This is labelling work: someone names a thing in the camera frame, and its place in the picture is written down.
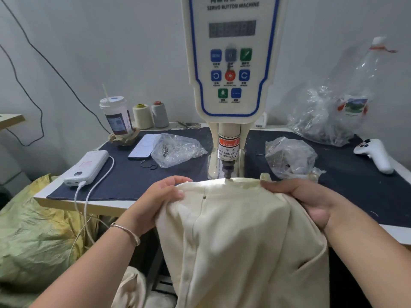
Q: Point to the person's left hand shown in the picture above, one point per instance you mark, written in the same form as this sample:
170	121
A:
146	205

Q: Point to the person's right hand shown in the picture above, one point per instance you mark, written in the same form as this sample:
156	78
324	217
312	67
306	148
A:
316	197

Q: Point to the person's right thumb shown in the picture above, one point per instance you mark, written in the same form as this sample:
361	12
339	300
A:
281	186

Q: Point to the person's left thumb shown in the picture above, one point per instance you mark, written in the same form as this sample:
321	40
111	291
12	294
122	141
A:
175	194

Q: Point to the cream fabric garment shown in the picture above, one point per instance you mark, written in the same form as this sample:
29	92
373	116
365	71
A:
237	240

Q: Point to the person's right forearm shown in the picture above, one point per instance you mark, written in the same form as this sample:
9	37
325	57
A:
369	253

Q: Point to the person's left forearm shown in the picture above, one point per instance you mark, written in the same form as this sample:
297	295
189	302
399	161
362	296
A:
93	269

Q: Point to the small crumpled clear plastic bag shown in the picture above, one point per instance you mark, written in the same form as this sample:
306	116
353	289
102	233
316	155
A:
290	157

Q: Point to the dark blue cloth mat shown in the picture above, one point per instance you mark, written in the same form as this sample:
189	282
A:
135	181

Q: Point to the plastic bag of metal snaps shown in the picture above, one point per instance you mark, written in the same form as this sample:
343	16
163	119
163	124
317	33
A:
176	150

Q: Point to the white smartphone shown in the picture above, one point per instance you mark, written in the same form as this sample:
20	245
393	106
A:
141	147

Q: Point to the white box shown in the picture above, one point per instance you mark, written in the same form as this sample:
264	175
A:
260	121

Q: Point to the large clear bag of buttons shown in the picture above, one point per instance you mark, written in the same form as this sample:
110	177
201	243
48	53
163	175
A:
316	125

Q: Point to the brown cardboard cup holder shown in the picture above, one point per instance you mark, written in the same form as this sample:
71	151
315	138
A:
123	139

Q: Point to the grey thread spool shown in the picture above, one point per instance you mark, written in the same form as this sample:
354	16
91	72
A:
160	113

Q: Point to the cream thread spool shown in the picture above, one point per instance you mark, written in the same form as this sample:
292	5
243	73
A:
143	117

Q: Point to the white power bank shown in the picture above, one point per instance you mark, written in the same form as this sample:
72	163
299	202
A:
86	168

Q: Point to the takeaway drink cup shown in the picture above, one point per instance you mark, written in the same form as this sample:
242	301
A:
117	117

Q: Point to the white handheld controller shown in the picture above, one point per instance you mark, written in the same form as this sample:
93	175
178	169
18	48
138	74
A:
375	153

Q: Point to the cream fabric piece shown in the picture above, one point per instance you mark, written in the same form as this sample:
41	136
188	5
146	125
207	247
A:
130	288

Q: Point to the cream button press machine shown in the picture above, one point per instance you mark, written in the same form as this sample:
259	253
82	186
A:
229	89

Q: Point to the white drinking straw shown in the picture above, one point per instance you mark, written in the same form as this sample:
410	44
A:
104	91

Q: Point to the clear plastic bottle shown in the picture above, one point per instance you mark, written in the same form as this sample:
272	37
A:
362	86

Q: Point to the green woven sack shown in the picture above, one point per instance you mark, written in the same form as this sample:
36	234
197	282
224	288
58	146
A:
32	240

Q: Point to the wooden side table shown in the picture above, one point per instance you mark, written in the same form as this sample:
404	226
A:
9	120

